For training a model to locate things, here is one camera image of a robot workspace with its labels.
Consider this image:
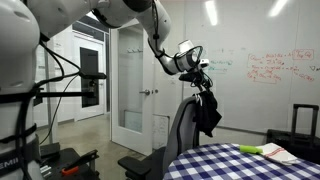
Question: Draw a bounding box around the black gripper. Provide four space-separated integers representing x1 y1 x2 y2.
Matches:
178 70 213 100

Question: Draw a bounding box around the black cloth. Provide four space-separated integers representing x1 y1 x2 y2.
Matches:
192 89 223 138

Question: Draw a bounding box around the grey black office chair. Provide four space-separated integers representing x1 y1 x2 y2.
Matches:
117 94 203 180

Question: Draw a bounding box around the small leaning whiteboard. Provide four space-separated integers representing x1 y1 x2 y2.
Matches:
152 113 171 151

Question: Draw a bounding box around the white door with glass panel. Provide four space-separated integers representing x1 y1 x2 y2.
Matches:
109 18 158 157

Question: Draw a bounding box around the bright green small object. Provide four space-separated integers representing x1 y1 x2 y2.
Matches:
239 144 264 155

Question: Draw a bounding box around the blue white checkered tablecloth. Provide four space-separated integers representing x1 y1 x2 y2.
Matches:
162 142 320 180

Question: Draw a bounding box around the white towel with red stripes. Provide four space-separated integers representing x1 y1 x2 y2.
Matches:
258 142 302 167

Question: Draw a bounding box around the white door with dark window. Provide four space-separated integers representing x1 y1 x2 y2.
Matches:
71 30 108 122

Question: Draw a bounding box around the black cart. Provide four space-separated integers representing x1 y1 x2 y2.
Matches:
39 142 101 180

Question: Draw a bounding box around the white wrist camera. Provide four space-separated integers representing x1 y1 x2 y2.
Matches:
198 58 211 70

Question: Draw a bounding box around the silver door handle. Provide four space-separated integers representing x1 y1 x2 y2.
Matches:
138 88 152 97

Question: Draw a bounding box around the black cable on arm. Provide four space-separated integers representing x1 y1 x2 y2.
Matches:
150 0 205 74

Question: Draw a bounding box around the black suitcase with handle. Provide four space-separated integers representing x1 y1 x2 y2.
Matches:
266 103 320 165

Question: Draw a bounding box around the black camera on bracket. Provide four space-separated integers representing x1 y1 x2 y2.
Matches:
33 70 109 100

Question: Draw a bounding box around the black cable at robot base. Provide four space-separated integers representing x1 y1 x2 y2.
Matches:
14 32 83 180

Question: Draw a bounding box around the orange handled tool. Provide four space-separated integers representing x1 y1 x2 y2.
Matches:
60 165 81 177

